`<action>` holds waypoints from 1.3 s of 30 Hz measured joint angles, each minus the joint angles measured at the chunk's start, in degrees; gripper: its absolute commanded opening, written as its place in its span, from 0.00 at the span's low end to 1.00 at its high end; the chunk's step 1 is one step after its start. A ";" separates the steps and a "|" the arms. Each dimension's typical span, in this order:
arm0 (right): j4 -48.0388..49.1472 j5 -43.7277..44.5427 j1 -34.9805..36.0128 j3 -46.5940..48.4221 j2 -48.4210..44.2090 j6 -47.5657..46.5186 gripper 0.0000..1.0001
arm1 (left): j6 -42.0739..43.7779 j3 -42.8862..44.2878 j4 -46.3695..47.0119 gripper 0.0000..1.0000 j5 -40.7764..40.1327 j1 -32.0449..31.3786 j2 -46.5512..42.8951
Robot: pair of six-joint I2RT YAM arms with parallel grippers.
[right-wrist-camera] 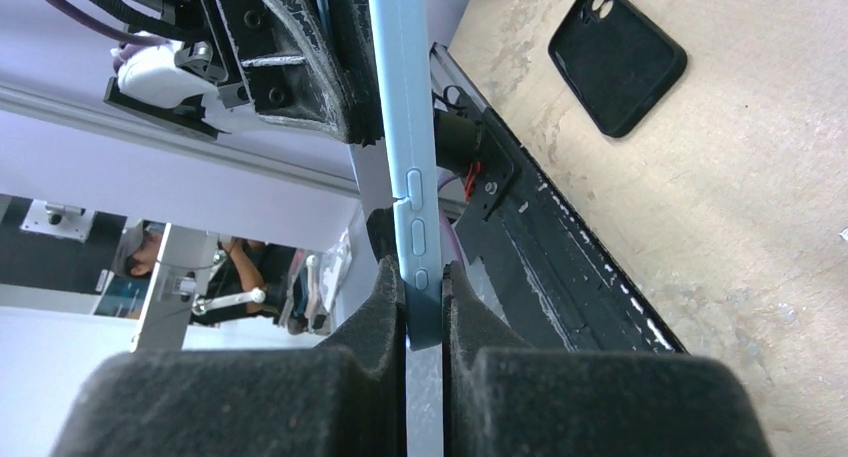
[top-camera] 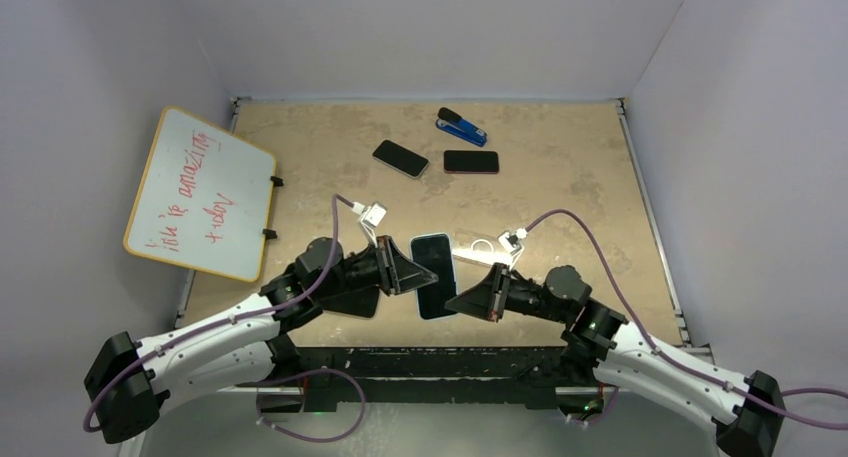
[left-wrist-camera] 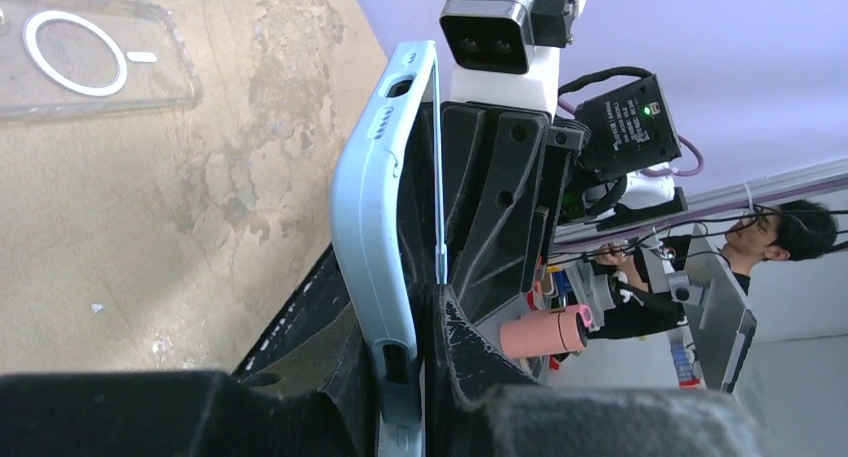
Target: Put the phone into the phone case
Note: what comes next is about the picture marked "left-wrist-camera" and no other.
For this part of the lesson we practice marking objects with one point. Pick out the clear magsafe phone case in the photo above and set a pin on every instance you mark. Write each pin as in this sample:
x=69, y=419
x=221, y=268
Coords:
x=63, y=58

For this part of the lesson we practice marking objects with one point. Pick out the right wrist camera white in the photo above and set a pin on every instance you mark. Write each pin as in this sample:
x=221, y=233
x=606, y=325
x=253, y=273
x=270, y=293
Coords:
x=507, y=53

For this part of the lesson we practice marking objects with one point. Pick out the pink cylinder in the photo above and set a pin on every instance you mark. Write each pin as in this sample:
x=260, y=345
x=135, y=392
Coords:
x=547, y=332

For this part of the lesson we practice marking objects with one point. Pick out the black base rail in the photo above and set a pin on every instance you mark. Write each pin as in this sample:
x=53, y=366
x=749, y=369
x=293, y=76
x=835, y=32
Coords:
x=315, y=303

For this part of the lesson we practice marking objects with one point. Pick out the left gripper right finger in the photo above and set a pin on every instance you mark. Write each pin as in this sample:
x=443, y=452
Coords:
x=477, y=403

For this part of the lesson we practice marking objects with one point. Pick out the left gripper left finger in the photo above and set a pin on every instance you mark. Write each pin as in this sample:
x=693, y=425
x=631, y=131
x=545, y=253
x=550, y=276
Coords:
x=319, y=400

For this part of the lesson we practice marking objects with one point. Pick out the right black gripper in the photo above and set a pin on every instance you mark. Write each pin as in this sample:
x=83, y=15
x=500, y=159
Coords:
x=506, y=170

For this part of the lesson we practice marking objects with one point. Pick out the light blue phone case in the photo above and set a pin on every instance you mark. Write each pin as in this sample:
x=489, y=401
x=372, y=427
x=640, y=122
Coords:
x=364, y=233

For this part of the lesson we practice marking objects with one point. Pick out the person in background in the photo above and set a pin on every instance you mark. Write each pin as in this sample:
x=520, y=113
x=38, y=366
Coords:
x=793, y=231

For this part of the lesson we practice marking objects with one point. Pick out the black phone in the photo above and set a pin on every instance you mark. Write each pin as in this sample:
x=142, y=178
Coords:
x=416, y=202

